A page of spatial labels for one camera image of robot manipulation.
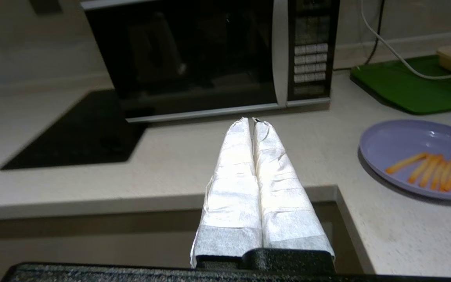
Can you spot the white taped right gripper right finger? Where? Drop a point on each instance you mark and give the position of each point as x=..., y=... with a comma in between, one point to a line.
x=284, y=203

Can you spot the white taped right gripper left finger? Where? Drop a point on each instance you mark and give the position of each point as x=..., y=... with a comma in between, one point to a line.
x=231, y=196

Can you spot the long french fry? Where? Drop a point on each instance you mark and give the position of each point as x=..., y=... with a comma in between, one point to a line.
x=405, y=161

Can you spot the purple plate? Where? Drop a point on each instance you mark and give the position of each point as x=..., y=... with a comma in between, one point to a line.
x=397, y=141

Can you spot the black glass microwave door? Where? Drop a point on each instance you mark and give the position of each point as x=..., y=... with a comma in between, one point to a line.
x=190, y=51

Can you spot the silver microwave oven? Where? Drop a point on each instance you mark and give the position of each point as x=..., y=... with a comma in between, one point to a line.
x=311, y=39

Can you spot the beige cabinet door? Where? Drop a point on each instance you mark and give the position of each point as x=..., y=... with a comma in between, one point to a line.
x=92, y=239

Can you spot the black induction cooktop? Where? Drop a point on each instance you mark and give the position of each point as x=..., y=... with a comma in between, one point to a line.
x=80, y=133

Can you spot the green tray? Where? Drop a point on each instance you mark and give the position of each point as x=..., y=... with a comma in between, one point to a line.
x=413, y=92

